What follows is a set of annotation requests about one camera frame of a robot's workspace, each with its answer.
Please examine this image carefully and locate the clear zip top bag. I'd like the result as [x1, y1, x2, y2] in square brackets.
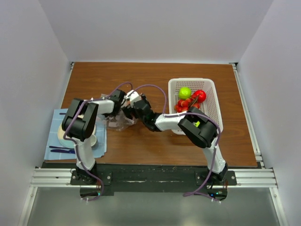
[97, 101, 138, 131]

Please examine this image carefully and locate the red fake cherry bunch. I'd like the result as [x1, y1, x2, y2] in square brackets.
[174, 96, 200, 113]

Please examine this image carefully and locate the green fake apple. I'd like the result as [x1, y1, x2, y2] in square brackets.
[178, 87, 191, 100]

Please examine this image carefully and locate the red fake apple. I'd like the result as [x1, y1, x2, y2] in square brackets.
[191, 90, 206, 104]

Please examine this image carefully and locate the white plastic basket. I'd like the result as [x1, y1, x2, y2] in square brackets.
[168, 78, 223, 130]

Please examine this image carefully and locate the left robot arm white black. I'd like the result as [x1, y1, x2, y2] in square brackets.
[61, 89, 126, 185]

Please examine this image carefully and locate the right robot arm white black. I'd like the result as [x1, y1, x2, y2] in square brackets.
[122, 91, 228, 185]

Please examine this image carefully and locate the white ceramic cup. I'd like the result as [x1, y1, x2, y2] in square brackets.
[90, 134, 97, 147]

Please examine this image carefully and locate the beige ceramic plate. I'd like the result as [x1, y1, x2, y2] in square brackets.
[57, 123, 96, 149]

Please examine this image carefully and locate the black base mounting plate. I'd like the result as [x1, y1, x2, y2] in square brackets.
[71, 164, 237, 198]

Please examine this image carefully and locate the blue checkered cloth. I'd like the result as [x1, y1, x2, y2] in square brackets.
[44, 109, 107, 161]

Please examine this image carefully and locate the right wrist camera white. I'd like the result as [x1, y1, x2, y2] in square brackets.
[124, 90, 142, 107]

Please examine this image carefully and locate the blue handled utensil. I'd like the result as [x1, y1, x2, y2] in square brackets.
[49, 146, 75, 154]

